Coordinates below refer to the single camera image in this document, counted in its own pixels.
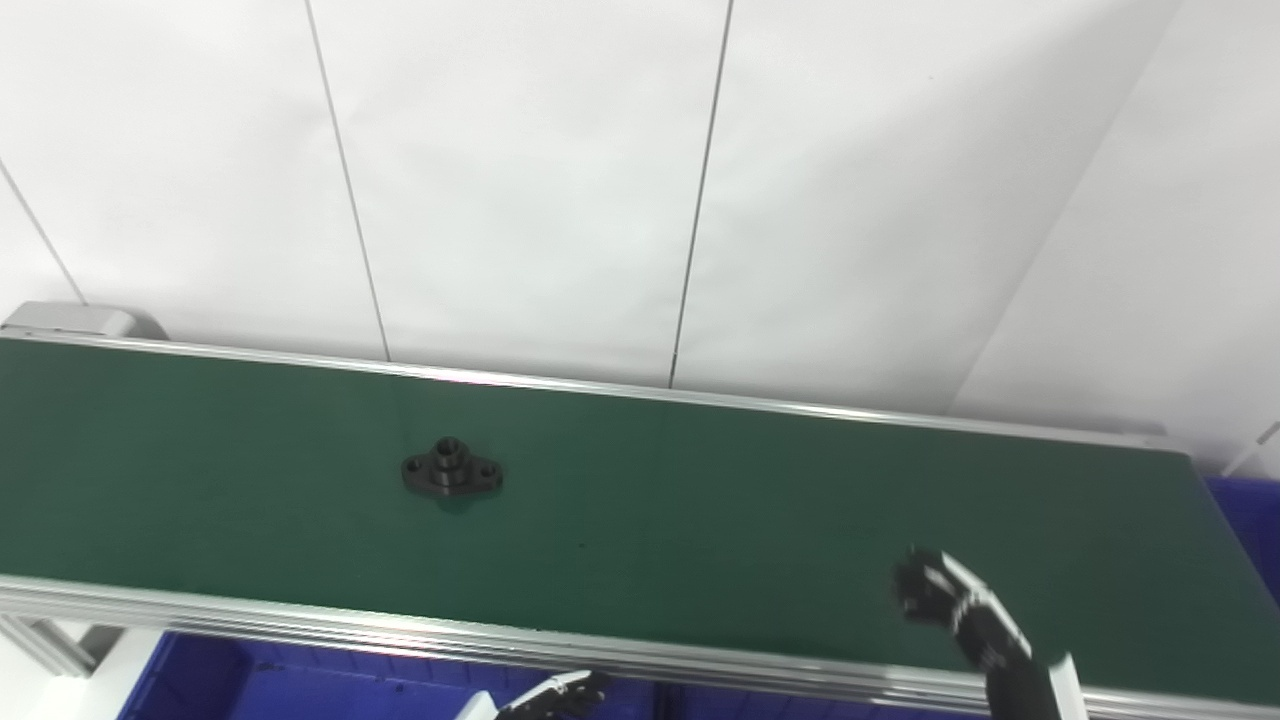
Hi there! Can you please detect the black flanged machine part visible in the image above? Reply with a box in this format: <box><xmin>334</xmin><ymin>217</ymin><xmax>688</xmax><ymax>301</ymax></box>
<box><xmin>401</xmin><ymin>437</ymin><xmax>504</xmax><ymax>499</ymax></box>

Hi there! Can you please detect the thin white rod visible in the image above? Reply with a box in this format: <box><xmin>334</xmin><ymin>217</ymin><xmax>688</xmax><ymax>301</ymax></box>
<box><xmin>1220</xmin><ymin>420</ymin><xmax>1280</xmax><ymax>479</ymax></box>

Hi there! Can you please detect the grey conveyor motor housing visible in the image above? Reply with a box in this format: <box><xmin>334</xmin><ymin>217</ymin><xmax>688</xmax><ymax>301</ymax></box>
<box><xmin>0</xmin><ymin>301</ymin><xmax>169</xmax><ymax>343</ymax></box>

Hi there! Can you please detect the blue plastic bin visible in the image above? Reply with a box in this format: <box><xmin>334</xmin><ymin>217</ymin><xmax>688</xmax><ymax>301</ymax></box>
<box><xmin>655</xmin><ymin>682</ymin><xmax>1001</xmax><ymax>720</ymax></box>
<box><xmin>1205</xmin><ymin>475</ymin><xmax>1280</xmax><ymax>606</ymax></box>
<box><xmin>118</xmin><ymin>630</ymin><xmax>656</xmax><ymax>720</ymax></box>

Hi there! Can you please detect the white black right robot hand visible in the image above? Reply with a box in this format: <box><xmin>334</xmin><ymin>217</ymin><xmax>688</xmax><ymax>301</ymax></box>
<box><xmin>893</xmin><ymin>547</ymin><xmax>1091</xmax><ymax>720</ymax></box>

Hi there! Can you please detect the green conveyor belt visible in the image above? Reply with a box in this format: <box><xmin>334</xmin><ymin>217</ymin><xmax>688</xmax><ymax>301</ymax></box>
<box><xmin>0</xmin><ymin>330</ymin><xmax>1280</xmax><ymax>720</ymax></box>
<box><xmin>0</xmin><ymin>338</ymin><xmax>1280</xmax><ymax>706</ymax></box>

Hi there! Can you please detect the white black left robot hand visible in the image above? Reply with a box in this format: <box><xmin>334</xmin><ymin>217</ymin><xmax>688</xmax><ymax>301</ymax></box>
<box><xmin>465</xmin><ymin>670</ymin><xmax>611</xmax><ymax>720</ymax></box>

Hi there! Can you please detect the aluminium conveyor leg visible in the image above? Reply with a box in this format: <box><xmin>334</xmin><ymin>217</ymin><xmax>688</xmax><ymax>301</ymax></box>
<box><xmin>0</xmin><ymin>615</ymin><xmax>126</xmax><ymax>681</ymax></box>

